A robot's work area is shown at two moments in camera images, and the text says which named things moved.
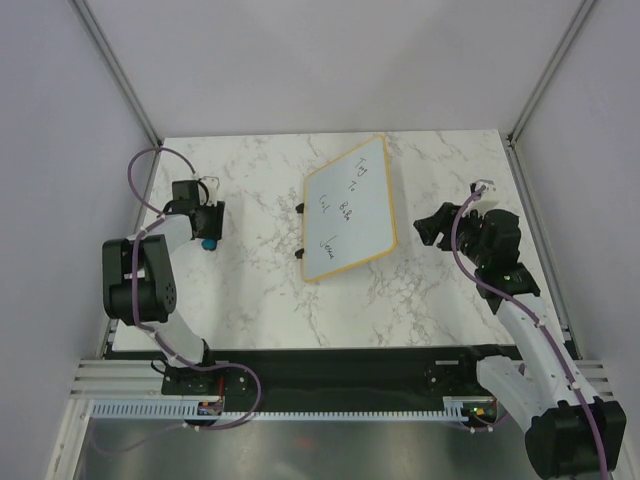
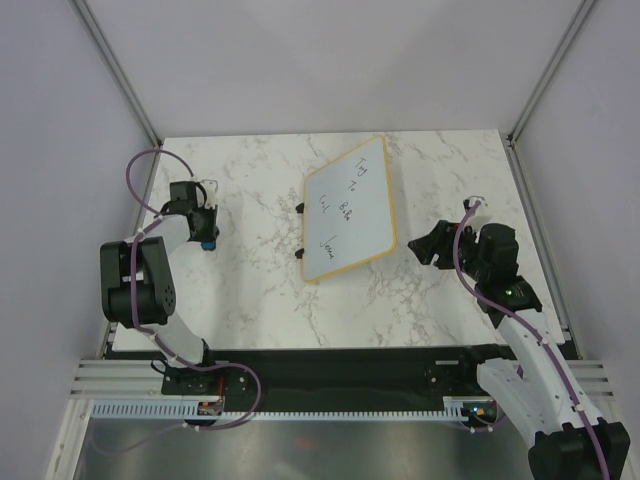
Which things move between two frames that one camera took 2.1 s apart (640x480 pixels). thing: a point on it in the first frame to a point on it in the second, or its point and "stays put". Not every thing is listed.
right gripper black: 441,220 to 439,242
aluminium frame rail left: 115,67 stays put
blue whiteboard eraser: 209,244 stays put
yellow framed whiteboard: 349,215 stays put
